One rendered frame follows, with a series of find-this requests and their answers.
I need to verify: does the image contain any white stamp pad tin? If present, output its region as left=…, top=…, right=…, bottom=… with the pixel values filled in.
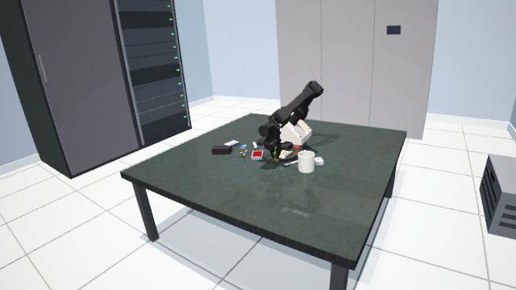
left=223, top=140, right=240, bottom=148

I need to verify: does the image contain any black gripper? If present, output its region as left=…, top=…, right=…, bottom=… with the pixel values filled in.
left=257, top=131, right=293, bottom=160

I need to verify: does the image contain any cream inspection card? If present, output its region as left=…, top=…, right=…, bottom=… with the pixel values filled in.
left=279, top=150, right=292, bottom=159

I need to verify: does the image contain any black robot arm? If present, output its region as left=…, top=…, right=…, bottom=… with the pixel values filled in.
left=259, top=80, right=324, bottom=149

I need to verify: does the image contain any red ink pad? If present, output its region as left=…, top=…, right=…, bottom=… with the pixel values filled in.
left=252, top=151, right=263, bottom=160

